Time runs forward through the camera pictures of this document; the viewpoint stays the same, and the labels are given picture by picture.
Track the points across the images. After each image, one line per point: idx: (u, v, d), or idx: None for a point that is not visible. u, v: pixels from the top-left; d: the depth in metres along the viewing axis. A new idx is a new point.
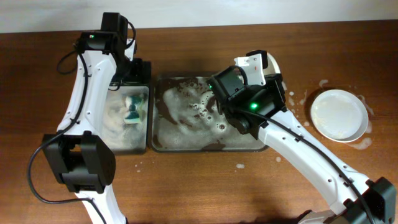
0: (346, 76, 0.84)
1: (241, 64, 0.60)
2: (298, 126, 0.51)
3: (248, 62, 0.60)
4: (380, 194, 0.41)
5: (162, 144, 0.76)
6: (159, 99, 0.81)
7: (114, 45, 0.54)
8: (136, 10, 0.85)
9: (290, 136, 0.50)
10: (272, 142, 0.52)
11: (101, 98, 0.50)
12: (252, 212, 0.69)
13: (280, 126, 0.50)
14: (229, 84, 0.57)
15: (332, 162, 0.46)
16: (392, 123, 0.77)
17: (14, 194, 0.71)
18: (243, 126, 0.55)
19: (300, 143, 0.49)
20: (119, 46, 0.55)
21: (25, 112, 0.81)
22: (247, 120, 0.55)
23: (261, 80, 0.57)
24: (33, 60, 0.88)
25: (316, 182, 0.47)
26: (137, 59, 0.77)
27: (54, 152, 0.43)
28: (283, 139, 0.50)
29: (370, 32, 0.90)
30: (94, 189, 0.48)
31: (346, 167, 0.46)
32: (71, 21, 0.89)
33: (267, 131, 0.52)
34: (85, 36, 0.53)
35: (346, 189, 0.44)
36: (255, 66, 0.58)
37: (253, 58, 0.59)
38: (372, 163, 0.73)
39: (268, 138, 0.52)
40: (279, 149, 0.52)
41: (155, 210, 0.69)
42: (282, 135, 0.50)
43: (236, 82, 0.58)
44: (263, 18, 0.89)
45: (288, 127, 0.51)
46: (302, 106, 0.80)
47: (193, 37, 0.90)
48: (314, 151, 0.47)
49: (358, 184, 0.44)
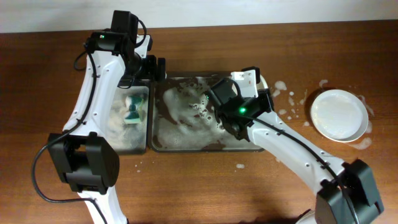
0: (346, 76, 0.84)
1: (237, 78, 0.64)
2: (280, 122, 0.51)
3: (242, 77, 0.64)
4: (356, 175, 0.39)
5: (163, 145, 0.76)
6: (159, 99, 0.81)
7: (124, 46, 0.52)
8: (136, 10, 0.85)
9: (272, 131, 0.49)
10: (258, 141, 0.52)
11: (109, 99, 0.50)
12: (252, 212, 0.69)
13: (262, 122, 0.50)
14: (221, 93, 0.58)
15: (308, 147, 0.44)
16: (392, 123, 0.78)
17: (14, 194, 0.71)
18: (235, 129, 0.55)
19: (280, 137, 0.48)
20: (129, 48, 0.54)
21: (25, 112, 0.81)
22: (239, 124, 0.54)
23: (255, 93, 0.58)
24: (34, 60, 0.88)
25: (299, 172, 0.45)
26: (150, 56, 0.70)
27: (58, 152, 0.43)
28: (266, 135, 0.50)
29: (370, 33, 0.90)
30: (97, 190, 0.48)
31: (323, 153, 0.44)
32: (71, 22, 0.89)
33: (252, 130, 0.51)
34: (95, 36, 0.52)
35: (323, 172, 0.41)
36: (250, 81, 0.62)
37: (247, 73, 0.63)
38: (372, 163, 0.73)
39: (256, 138, 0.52)
40: (266, 148, 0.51)
41: (155, 210, 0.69)
42: (265, 130, 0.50)
43: (230, 92, 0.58)
44: (263, 18, 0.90)
45: (272, 124, 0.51)
46: (302, 106, 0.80)
47: (193, 37, 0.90)
48: (294, 140, 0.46)
49: (334, 167, 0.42)
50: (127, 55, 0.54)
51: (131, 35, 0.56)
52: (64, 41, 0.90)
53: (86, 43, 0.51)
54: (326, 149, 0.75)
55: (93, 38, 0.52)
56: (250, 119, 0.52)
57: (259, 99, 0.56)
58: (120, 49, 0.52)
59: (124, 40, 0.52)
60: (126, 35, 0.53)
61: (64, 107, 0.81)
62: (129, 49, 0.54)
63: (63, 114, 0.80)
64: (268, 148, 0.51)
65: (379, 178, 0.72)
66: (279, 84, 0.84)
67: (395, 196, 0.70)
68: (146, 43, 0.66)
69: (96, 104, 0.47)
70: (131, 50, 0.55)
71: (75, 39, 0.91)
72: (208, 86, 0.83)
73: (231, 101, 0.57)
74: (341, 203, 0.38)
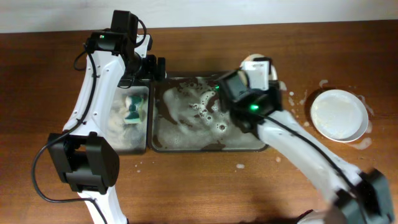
0: (346, 76, 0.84)
1: (248, 68, 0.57)
2: (293, 122, 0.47)
3: (254, 67, 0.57)
4: (372, 184, 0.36)
5: (162, 144, 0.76)
6: (158, 99, 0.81)
7: (124, 47, 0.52)
8: (136, 10, 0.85)
9: (285, 131, 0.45)
10: (270, 140, 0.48)
11: (108, 99, 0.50)
12: (252, 212, 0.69)
13: (275, 122, 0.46)
14: (234, 88, 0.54)
15: (324, 154, 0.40)
16: (392, 123, 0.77)
17: (14, 194, 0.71)
18: (245, 127, 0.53)
19: (294, 139, 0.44)
20: (129, 48, 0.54)
21: (25, 112, 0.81)
22: (249, 121, 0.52)
23: (264, 85, 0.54)
24: (34, 60, 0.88)
25: (315, 179, 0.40)
26: (150, 56, 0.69)
27: (58, 152, 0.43)
28: (279, 135, 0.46)
29: (370, 33, 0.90)
30: (97, 190, 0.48)
31: (339, 160, 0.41)
32: (71, 22, 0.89)
33: (264, 128, 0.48)
34: (95, 36, 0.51)
35: (339, 180, 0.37)
36: (262, 71, 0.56)
37: (259, 65, 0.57)
38: (372, 164, 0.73)
39: (267, 136, 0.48)
40: (278, 147, 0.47)
41: (155, 210, 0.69)
42: (278, 131, 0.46)
43: (240, 84, 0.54)
44: (263, 18, 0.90)
45: (285, 124, 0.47)
46: (302, 106, 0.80)
47: (193, 37, 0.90)
48: (308, 144, 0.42)
49: (349, 175, 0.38)
50: (126, 55, 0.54)
51: (131, 36, 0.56)
52: (64, 41, 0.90)
53: (86, 43, 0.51)
54: None
55: (93, 38, 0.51)
56: (262, 117, 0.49)
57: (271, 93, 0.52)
58: (120, 49, 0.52)
59: (125, 40, 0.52)
60: (126, 36, 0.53)
61: (64, 106, 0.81)
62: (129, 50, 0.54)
63: (64, 114, 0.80)
64: (280, 147, 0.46)
65: None
66: None
67: (395, 196, 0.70)
68: (146, 43, 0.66)
69: (95, 104, 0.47)
70: (130, 50, 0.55)
71: (75, 39, 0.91)
72: (208, 86, 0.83)
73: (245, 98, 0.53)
74: (356, 213, 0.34)
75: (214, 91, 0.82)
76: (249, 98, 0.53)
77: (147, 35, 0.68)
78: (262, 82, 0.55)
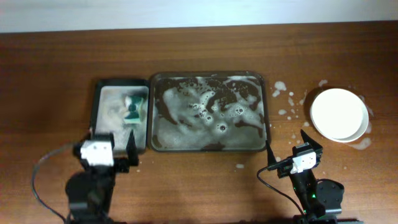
0: (346, 77, 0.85)
1: (307, 160, 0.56)
2: (324, 200, 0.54)
3: (312, 160, 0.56)
4: (313, 214, 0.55)
5: (162, 144, 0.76)
6: (158, 99, 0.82)
7: (96, 213, 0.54)
8: (137, 10, 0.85)
9: (324, 186, 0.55)
10: (324, 184, 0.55)
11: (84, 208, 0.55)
12: (253, 212, 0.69)
13: (306, 153, 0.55)
14: (328, 195, 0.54)
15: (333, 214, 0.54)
16: (391, 123, 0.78)
17: (13, 194, 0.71)
18: (299, 180, 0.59)
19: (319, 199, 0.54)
20: (103, 185, 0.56)
21: (24, 112, 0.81)
22: (300, 183, 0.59)
23: (309, 157, 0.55)
24: (35, 60, 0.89)
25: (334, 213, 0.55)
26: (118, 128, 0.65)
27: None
28: (321, 190, 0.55)
29: (368, 33, 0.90)
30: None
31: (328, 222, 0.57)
32: (71, 23, 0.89)
33: (298, 158, 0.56)
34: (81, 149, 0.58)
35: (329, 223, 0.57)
36: (303, 160, 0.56)
37: (301, 160, 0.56)
38: (371, 163, 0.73)
39: (324, 185, 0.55)
40: (324, 187, 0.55)
41: (156, 209, 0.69)
42: (319, 186, 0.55)
43: (301, 176, 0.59)
44: (263, 19, 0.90)
45: (319, 192, 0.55)
46: (302, 106, 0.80)
47: (193, 37, 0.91)
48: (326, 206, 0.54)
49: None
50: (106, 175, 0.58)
51: (92, 188, 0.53)
52: (64, 41, 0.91)
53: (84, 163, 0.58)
54: (326, 150, 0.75)
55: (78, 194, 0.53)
56: (311, 178, 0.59)
57: (296, 176, 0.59)
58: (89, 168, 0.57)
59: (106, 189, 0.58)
60: (99, 174, 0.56)
61: (64, 107, 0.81)
62: (101, 188, 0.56)
63: (64, 113, 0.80)
64: (324, 199, 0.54)
65: (379, 178, 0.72)
66: (278, 84, 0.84)
67: (395, 196, 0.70)
68: (109, 156, 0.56)
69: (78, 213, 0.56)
70: (104, 187, 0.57)
71: (74, 38, 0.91)
72: (208, 86, 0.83)
73: (307, 151, 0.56)
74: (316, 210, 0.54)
75: (214, 91, 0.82)
76: (297, 168, 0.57)
77: (107, 142, 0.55)
78: (302, 163, 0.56)
